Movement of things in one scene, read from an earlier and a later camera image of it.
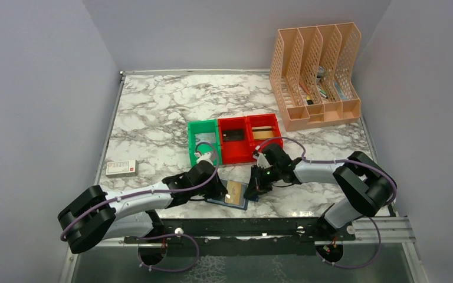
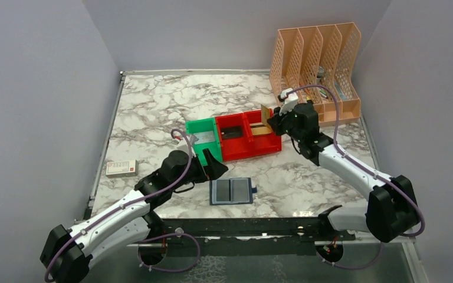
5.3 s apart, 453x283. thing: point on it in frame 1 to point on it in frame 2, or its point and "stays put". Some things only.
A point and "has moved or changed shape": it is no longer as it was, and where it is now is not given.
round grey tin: x=320 y=73 stays put
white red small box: x=121 y=168 stays put
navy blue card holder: x=221 y=201 has moved or changed shape
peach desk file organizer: x=311 y=73 stays put
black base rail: x=243 y=236 stays put
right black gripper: x=256 y=185 to x=275 y=121
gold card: x=234 y=189 to x=265 y=114
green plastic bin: x=203 y=138 has moved or changed shape
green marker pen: x=323 y=93 stays put
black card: x=233 y=134 stays put
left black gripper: x=217 y=190 to x=214 y=170
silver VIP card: x=209 y=137 stays put
